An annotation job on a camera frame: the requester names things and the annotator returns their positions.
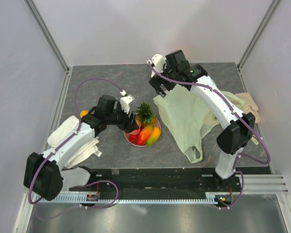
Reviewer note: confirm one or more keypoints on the beige crumpled cloth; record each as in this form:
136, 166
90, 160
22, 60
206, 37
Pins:
249, 105

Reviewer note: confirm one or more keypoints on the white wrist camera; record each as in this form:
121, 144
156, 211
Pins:
126, 101
158, 62

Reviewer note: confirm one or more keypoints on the small yellow fake fruit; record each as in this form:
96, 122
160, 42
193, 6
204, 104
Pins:
83, 113

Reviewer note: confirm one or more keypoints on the slotted cable duct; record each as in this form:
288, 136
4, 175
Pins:
75, 197

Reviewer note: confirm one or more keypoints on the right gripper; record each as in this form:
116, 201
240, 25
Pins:
156, 81

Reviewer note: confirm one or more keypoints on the white folded towel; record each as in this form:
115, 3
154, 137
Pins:
72, 145

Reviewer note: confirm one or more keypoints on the pink plate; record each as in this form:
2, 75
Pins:
126, 135

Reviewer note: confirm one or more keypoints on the green avocado print plastic bag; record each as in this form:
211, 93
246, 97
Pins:
187, 118

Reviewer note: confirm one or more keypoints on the fake pineapple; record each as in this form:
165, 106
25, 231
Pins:
145, 114

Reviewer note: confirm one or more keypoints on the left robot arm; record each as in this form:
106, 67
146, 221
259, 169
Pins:
44, 173

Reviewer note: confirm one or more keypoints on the fake red bell pepper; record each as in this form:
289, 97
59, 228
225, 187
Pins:
133, 139

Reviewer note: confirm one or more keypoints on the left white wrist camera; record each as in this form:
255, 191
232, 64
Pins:
126, 101

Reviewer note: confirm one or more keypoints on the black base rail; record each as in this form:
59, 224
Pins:
199, 180

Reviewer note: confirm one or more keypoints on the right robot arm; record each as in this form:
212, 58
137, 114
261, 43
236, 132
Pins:
235, 123

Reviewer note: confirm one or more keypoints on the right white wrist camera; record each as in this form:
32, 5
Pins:
158, 62

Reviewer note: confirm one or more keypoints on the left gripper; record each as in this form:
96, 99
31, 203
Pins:
127, 122

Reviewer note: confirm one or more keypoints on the fake red orange mango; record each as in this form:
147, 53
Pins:
144, 134

